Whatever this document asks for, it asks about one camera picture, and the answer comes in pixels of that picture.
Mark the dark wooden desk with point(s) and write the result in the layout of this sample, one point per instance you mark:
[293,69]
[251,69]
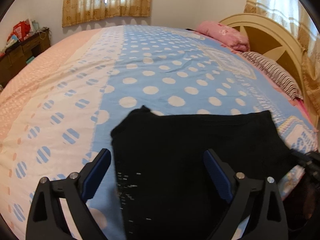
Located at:
[18,55]

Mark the cream brown wooden headboard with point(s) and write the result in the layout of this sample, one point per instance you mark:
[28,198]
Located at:
[273,41]

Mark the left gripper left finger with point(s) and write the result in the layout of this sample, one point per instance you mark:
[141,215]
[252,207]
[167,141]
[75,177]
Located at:
[46,219]

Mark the black pants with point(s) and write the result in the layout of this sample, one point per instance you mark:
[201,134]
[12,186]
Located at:
[160,168]

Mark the beige far window curtain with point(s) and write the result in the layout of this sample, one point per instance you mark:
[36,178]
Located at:
[81,11]

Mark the striped pillow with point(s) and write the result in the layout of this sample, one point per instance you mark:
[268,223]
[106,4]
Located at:
[276,73]

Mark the beige curtain beside headboard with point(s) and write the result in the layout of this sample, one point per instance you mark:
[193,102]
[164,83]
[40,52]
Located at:
[295,19]

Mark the pink floral folded quilt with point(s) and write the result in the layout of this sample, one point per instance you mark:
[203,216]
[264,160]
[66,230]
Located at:
[227,35]

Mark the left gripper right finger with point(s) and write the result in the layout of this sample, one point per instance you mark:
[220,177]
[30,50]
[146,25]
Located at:
[257,200]

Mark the person right hand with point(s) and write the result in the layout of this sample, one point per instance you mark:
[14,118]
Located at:
[310,198]

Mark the blue pink patterned bedsheet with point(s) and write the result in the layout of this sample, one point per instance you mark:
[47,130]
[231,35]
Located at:
[57,113]

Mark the red gift bag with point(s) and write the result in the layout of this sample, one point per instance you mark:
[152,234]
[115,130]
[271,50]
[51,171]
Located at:
[22,29]

